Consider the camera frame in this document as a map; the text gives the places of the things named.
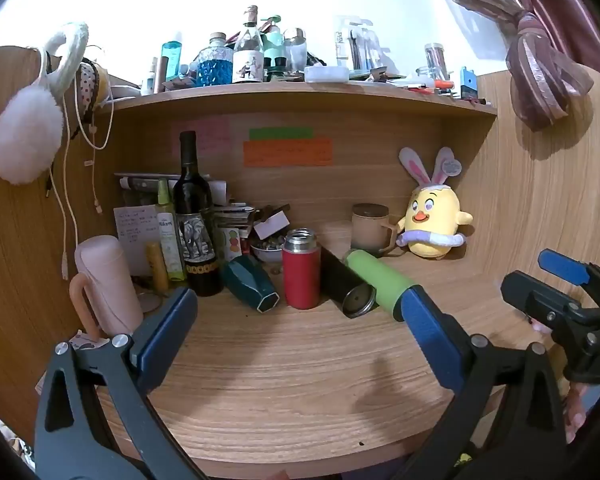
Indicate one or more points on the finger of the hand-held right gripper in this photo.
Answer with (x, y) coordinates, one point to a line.
(532, 300)
(562, 266)

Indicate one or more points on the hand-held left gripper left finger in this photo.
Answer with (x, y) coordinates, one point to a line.
(164, 331)

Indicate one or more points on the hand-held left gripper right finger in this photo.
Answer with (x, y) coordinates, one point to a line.
(431, 332)

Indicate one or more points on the red thermos cup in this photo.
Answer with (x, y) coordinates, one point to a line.
(300, 275)

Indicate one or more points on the green cup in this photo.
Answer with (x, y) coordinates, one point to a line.
(377, 277)

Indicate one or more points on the black thermos cup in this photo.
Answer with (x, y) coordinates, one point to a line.
(345, 282)

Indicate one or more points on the dark teal faceted cup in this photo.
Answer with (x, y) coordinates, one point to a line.
(252, 282)

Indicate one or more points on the person's right hand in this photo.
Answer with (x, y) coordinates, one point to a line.
(575, 410)

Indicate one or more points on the yellow tube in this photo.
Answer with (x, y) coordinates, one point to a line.
(157, 270)

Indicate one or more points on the yellow-green spray bottle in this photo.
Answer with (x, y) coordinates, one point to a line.
(169, 235)

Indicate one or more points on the white note paper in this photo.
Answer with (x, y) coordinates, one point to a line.
(132, 235)

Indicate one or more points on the dark wine bottle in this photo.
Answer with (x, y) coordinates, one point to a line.
(195, 230)

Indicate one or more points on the fruit print carton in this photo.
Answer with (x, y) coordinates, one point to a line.
(232, 243)

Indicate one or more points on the yellow chick plush toy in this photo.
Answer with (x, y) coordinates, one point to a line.
(432, 220)

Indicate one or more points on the glass mug with lid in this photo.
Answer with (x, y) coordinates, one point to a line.
(371, 229)

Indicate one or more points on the small bowl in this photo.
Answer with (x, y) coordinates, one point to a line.
(266, 251)

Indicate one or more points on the stack of books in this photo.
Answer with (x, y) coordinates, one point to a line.
(145, 182)

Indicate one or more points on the small white box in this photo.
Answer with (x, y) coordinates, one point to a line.
(270, 225)

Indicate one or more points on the pink sticky note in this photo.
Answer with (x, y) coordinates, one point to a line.
(207, 135)

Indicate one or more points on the small blue box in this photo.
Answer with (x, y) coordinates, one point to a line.
(469, 83)

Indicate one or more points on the orange sticky note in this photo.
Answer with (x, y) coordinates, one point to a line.
(287, 153)

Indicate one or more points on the green sticky note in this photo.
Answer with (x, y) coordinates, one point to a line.
(280, 133)

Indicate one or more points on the mauve curtain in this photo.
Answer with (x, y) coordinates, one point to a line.
(545, 35)

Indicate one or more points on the clear jar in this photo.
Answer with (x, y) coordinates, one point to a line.
(436, 61)

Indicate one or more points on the white fluffy earmuffs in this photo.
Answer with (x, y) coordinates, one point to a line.
(27, 130)

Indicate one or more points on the white tube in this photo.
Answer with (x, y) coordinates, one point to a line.
(151, 79)

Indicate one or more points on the dotted headband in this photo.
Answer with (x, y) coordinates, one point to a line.
(86, 87)

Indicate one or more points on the teal liquid bottle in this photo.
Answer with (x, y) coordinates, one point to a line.
(172, 62)

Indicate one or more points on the blue faceted glass bottle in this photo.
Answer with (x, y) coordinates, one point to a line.
(214, 65)

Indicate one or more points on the wooden shelf board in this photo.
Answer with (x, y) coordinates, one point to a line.
(300, 94)

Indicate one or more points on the white round box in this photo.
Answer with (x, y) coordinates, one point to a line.
(326, 74)

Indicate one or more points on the clear labelled glass bottle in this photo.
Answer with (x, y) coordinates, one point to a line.
(249, 57)

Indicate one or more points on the packaged tool set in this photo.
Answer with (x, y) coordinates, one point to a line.
(356, 44)

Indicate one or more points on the green pump bottle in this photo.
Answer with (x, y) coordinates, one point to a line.
(275, 45)

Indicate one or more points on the clear bottle silver cap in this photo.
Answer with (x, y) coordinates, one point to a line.
(295, 50)

